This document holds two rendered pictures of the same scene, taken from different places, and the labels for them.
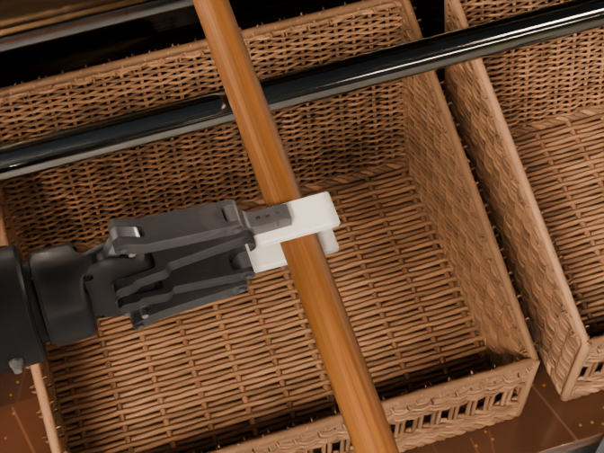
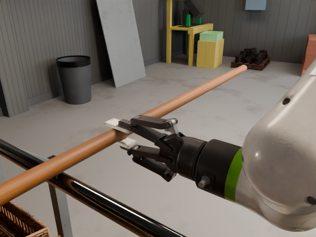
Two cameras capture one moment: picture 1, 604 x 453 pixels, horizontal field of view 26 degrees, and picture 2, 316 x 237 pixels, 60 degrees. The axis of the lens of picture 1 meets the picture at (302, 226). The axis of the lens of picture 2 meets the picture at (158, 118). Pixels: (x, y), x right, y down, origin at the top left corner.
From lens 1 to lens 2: 1.11 m
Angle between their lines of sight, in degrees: 87
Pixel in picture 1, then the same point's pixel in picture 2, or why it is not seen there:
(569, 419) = not seen: outside the picture
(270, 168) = (102, 136)
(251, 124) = (85, 146)
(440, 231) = not seen: outside the picture
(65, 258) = (189, 141)
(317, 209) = (113, 121)
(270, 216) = (125, 122)
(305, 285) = not seen: hidden behind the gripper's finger
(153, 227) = (160, 121)
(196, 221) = (147, 118)
